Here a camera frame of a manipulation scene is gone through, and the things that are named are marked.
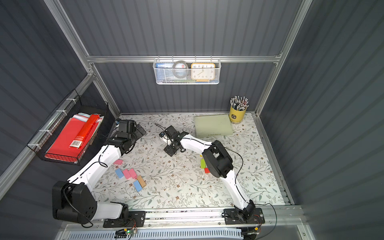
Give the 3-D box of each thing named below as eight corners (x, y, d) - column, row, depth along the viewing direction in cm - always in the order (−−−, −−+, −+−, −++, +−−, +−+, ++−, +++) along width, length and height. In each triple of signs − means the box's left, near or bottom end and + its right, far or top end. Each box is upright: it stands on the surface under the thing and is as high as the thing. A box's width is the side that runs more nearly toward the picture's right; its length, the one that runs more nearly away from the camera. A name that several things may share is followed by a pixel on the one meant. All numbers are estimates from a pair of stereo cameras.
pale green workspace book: (196, 138, 108) (196, 134, 104) (194, 119, 119) (194, 116, 116) (232, 135, 109) (233, 131, 106) (227, 117, 121) (228, 113, 117)
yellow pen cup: (228, 125, 115) (233, 107, 100) (226, 114, 123) (230, 95, 108) (243, 125, 115) (250, 107, 100) (240, 114, 123) (246, 95, 108)
